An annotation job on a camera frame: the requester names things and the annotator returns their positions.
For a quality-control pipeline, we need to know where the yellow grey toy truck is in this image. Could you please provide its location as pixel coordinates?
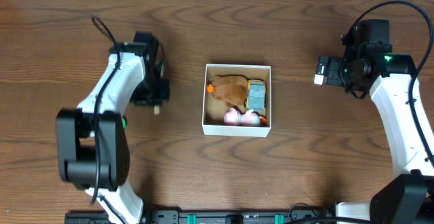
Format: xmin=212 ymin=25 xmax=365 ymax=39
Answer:
xmin=244 ymin=79 xmax=267 ymax=111

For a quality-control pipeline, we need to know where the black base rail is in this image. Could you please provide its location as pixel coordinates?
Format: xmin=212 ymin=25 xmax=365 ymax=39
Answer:
xmin=64 ymin=202 xmax=404 ymax=224

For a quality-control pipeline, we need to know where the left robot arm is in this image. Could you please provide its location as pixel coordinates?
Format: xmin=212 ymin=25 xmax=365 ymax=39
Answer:
xmin=56 ymin=32 xmax=170 ymax=223

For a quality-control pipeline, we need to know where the pink duck toy with hat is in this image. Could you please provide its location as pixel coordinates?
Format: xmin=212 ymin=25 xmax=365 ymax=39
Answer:
xmin=223 ymin=107 xmax=267 ymax=127

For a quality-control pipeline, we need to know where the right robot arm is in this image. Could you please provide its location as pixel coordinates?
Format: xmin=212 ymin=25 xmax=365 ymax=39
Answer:
xmin=314 ymin=20 xmax=433 ymax=223

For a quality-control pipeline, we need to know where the brown plush with orange top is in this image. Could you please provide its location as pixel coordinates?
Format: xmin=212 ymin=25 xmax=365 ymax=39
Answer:
xmin=206 ymin=75 xmax=248 ymax=106

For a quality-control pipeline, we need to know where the white cardboard box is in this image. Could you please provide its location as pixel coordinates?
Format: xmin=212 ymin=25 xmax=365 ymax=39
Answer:
xmin=202 ymin=64 xmax=272 ymax=137

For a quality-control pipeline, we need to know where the green round spinner toy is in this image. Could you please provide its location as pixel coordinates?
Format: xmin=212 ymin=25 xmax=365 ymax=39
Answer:
xmin=122 ymin=115 xmax=127 ymax=129

